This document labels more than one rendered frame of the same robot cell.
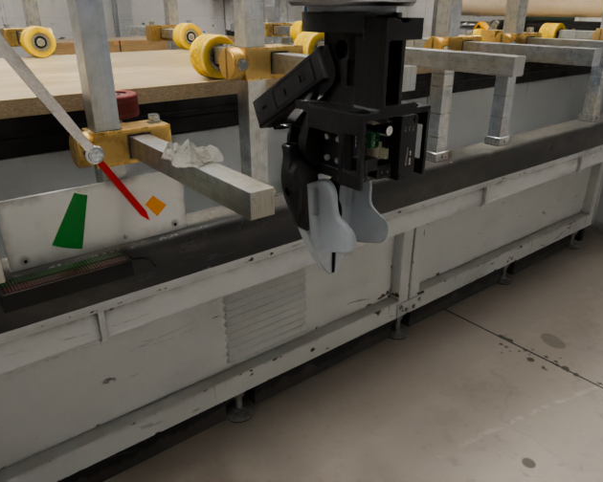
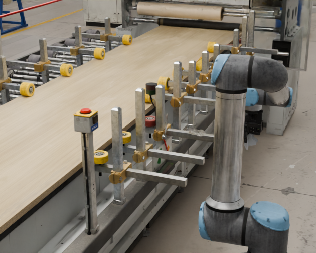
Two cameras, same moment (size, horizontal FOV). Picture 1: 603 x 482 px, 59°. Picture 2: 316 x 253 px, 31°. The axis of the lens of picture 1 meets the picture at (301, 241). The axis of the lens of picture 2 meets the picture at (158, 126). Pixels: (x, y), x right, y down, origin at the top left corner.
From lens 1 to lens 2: 2.49 m
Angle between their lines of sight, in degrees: 28
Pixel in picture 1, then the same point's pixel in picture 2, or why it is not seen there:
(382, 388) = (189, 210)
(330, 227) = (251, 141)
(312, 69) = (247, 117)
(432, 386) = not seen: hidden behind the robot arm
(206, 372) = (139, 215)
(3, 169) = not seen: hidden behind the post
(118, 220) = not seen: hidden behind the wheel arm
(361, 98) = (257, 122)
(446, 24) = (205, 70)
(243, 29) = (177, 93)
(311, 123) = (249, 126)
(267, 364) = (154, 208)
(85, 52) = (162, 111)
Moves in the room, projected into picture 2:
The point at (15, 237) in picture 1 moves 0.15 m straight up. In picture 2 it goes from (154, 162) to (154, 134)
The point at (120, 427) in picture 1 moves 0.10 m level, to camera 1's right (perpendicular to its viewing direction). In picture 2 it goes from (127, 238) to (142, 233)
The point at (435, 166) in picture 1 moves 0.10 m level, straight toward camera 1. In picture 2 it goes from (207, 116) to (212, 122)
